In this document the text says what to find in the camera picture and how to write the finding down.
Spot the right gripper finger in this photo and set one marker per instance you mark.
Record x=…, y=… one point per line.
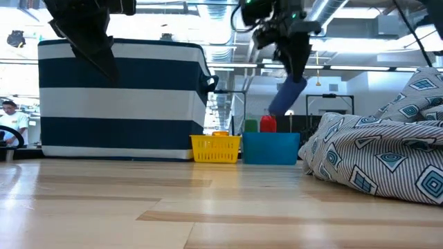
x=286, y=55
x=301, y=55

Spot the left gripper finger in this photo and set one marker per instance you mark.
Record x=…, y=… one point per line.
x=95, y=62
x=110, y=64

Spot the blue bandage roll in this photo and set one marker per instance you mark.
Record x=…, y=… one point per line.
x=287, y=97

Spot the grey patterned hospital gown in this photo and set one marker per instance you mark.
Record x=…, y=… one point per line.
x=380, y=155

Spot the navy white striped fabric bin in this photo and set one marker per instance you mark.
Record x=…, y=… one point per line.
x=155, y=76

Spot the teal plastic bin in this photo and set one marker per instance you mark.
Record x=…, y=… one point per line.
x=270, y=148

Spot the yellow plastic basket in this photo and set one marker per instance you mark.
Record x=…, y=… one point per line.
x=214, y=150

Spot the standing person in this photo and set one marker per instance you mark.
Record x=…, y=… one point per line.
x=14, y=122

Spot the black curved hoop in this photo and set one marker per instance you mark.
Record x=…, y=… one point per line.
x=19, y=136

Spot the silver ventilation duct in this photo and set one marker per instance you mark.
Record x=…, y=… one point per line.
x=325, y=12

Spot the black metal frame stand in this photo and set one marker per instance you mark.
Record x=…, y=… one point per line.
x=329, y=96

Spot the black aluminium mount frame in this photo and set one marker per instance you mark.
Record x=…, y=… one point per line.
x=27, y=154

